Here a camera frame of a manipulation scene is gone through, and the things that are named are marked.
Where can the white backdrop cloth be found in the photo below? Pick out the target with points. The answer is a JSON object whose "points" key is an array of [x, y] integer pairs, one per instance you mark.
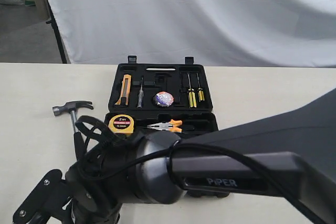
{"points": [[286, 33]]}

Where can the yellow tape measure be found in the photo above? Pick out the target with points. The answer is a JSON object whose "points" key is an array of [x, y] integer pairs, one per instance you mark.
{"points": [[121, 124]]}

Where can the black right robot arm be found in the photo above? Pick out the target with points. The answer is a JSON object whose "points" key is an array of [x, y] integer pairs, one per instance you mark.
{"points": [[289, 155]]}

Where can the black plastic tool case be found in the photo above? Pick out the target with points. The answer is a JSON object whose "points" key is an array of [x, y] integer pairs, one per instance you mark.
{"points": [[156, 78]]}

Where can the clear test pen screwdriver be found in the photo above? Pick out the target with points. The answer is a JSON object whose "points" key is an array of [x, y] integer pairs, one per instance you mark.
{"points": [[140, 94]]}

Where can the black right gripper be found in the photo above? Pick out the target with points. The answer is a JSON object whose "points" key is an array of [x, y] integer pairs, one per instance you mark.
{"points": [[76, 213]]}

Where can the small yellow black screwdriver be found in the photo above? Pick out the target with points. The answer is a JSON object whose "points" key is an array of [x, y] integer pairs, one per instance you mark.
{"points": [[200, 90]]}

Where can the large yellow black screwdriver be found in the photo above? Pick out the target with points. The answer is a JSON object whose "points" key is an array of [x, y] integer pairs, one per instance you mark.
{"points": [[191, 94]]}

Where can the black backdrop stand pole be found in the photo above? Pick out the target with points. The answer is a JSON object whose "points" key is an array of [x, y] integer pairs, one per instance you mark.
{"points": [[52, 22]]}

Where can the orange utility knife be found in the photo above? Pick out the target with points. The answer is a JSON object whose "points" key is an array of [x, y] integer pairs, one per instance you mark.
{"points": [[125, 90]]}

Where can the orange handled pliers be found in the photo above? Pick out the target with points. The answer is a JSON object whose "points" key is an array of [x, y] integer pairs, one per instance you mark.
{"points": [[175, 126]]}

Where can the black electrical tape roll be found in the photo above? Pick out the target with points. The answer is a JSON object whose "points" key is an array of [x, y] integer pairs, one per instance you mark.
{"points": [[163, 99]]}

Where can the claw hammer black grip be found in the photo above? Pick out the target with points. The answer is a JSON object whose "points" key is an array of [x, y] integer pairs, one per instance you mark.
{"points": [[71, 107]]}

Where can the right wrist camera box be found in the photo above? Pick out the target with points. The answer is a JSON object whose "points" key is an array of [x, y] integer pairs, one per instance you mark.
{"points": [[48, 199]]}

